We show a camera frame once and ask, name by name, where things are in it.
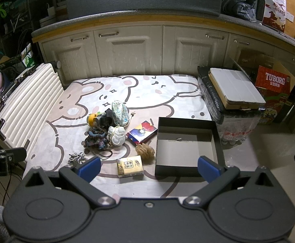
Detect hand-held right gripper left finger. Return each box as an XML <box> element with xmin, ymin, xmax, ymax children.
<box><xmin>22</xmin><ymin>156</ymin><xmax>115</xmax><ymax>206</ymax></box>

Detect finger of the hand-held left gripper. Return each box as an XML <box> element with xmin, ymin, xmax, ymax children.
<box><xmin>4</xmin><ymin>147</ymin><xmax>27</xmax><ymax>163</ymax></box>

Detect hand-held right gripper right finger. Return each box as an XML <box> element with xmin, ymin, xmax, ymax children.
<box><xmin>183</xmin><ymin>156</ymin><xmax>277</xmax><ymax>207</ymax></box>

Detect silver braided ornament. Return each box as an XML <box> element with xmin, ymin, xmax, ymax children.
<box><xmin>69</xmin><ymin>152</ymin><xmax>88</xmax><ymax>166</ymax></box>

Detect multicolour knitted scrunchie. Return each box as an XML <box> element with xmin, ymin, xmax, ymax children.
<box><xmin>84</xmin><ymin>126</ymin><xmax>110</xmax><ymax>153</ymax></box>

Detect black cardboard box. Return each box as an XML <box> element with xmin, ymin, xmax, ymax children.
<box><xmin>154</xmin><ymin>117</ymin><xmax>226</xmax><ymax>178</ymax></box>

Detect yellow packet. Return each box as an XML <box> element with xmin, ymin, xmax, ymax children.
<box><xmin>116</xmin><ymin>156</ymin><xmax>144</xmax><ymax>178</ymax></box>

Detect white knotted ornament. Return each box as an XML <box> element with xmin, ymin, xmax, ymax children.
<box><xmin>108</xmin><ymin>125</ymin><xmax>126</xmax><ymax>148</ymax></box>

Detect yellow headlamp with black strap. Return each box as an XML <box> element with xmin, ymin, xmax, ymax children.
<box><xmin>87</xmin><ymin>108</ymin><xmax>115</xmax><ymax>129</ymax></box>

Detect brown woven ornament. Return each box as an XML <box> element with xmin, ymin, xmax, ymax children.
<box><xmin>135</xmin><ymin>143</ymin><xmax>155</xmax><ymax>162</ymax></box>

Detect colourful card box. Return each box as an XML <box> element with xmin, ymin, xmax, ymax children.
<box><xmin>126</xmin><ymin>120</ymin><xmax>158</xmax><ymax>145</ymax></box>

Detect floral brocade drawstring pouch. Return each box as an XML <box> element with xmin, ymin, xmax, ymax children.
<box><xmin>111</xmin><ymin>100</ymin><xmax>136</xmax><ymax>127</ymax></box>

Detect white ribbed suitcase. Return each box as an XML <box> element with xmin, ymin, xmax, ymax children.
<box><xmin>0</xmin><ymin>61</ymin><xmax>63</xmax><ymax>162</ymax></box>

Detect black wrapped bottle crate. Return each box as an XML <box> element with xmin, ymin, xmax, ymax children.
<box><xmin>197</xmin><ymin>66</ymin><xmax>266</xmax><ymax>145</ymax></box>

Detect flat brown cardboard box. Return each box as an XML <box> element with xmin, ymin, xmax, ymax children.
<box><xmin>208</xmin><ymin>69</ymin><xmax>266</xmax><ymax>110</ymax></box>

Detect bear printed blanket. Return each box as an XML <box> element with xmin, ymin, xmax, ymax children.
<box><xmin>23</xmin><ymin>75</ymin><xmax>214</xmax><ymax>200</ymax></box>

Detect white and cardboard flat boxes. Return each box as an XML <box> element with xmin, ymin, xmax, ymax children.
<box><xmin>210</xmin><ymin>68</ymin><xmax>266</xmax><ymax>104</ymax></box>

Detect green and white carton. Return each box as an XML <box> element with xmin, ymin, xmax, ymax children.
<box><xmin>21</xmin><ymin>44</ymin><xmax>35</xmax><ymax>67</ymax></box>

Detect black bag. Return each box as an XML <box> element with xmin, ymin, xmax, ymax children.
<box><xmin>279</xmin><ymin>83</ymin><xmax>295</xmax><ymax>133</ymax></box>

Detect red beer carton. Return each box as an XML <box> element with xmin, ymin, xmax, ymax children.
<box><xmin>255</xmin><ymin>66</ymin><xmax>295</xmax><ymax>126</ymax></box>

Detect open brown cardboard box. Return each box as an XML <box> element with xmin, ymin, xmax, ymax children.
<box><xmin>228</xmin><ymin>53</ymin><xmax>289</xmax><ymax>81</ymax></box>

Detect cream base cabinet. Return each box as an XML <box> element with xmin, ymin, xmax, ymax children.
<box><xmin>32</xmin><ymin>24</ymin><xmax>295</xmax><ymax>86</ymax></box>

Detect cluttered storage shelf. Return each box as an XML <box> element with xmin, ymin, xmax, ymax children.
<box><xmin>0</xmin><ymin>0</ymin><xmax>37</xmax><ymax>64</ymax></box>

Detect red and white paper bag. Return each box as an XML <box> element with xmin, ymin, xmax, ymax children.
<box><xmin>262</xmin><ymin>0</ymin><xmax>288</xmax><ymax>32</ymax></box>

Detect dark blue jacket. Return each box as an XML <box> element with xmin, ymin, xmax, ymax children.
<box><xmin>221</xmin><ymin>0</ymin><xmax>258</xmax><ymax>22</ymax></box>

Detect white space heater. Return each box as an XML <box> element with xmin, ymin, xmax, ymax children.
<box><xmin>254</xmin><ymin>0</ymin><xmax>266</xmax><ymax>23</ymax></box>

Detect brown hair tie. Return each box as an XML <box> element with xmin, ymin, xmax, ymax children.
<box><xmin>92</xmin><ymin>149</ymin><xmax>113</xmax><ymax>160</ymax></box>

